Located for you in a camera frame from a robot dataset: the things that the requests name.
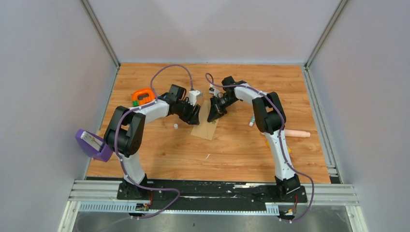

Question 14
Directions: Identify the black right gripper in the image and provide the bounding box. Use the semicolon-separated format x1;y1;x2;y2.
208;95;239;123

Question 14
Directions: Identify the orange curved toy track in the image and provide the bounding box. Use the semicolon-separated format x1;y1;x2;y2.
131;88;155;106

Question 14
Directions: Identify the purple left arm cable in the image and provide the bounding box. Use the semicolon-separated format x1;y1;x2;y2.
114;64;194;221

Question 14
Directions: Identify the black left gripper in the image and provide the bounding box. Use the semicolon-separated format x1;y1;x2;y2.
176;99;201;126

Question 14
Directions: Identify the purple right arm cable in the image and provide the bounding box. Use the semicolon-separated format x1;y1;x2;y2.
205;72;315;223

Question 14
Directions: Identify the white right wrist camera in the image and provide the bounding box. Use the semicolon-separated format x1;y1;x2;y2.
209;87;221;98

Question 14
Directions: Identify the white green glue stick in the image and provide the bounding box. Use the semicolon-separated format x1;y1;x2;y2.
249;115;255;127

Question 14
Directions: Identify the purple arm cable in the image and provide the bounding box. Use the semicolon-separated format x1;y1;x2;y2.
205;72;315;223
114;64;194;221

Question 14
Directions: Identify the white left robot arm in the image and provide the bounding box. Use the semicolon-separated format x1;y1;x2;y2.
103;85;202;200

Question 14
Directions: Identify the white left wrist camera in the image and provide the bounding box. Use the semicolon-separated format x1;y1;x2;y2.
187;89;203;106

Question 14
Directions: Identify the pink toy microphone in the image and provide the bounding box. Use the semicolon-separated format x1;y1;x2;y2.
284;129;311;138

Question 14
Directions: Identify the tan paper envelope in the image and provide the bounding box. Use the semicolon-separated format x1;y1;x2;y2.
191;101;218;141

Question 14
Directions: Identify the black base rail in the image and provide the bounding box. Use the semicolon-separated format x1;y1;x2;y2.
117;178;308;211

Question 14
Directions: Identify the white slotted cable duct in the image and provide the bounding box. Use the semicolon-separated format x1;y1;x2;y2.
78;202;279;216

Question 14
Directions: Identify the yellow building block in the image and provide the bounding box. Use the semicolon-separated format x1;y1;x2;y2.
265;141;292;154

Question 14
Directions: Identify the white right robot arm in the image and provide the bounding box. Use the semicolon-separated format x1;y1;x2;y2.
207;76;301;202

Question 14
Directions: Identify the purple box with card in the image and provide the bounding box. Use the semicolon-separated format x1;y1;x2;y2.
75;129;113;162

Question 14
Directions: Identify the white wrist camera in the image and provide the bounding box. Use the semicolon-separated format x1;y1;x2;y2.
187;89;203;106
209;87;221;98

